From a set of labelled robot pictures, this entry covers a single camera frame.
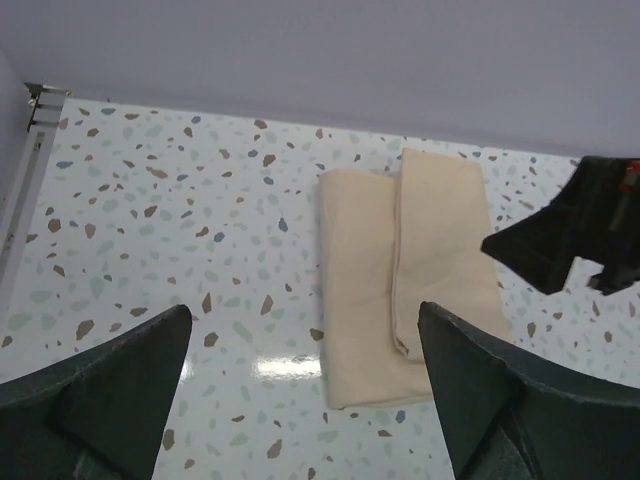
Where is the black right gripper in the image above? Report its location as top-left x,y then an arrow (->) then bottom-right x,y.
418,156 -> 639,479

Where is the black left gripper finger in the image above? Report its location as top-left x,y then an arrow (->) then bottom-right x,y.
1,305 -> 192,479

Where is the beige cloth wrap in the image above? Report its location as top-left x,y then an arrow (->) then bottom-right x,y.
319,149 -> 510,409

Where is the aluminium side rail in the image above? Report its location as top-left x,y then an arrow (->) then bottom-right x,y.
0,82 -> 76,281

